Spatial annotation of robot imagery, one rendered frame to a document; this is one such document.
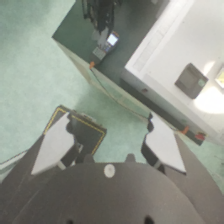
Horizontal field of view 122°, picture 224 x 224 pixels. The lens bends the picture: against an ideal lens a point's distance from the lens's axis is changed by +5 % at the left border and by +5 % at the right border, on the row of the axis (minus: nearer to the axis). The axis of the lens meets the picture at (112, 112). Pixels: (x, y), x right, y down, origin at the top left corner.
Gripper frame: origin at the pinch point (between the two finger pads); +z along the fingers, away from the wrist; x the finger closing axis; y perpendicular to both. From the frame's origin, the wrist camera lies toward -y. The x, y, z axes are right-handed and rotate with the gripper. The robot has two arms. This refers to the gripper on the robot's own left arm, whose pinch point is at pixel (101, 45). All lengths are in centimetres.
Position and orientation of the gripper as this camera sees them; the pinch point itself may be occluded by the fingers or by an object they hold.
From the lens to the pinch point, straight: 47.9
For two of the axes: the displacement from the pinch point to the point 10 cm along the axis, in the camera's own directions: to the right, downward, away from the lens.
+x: 7.8, 6.1, 1.0
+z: -2.3, 1.3, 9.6
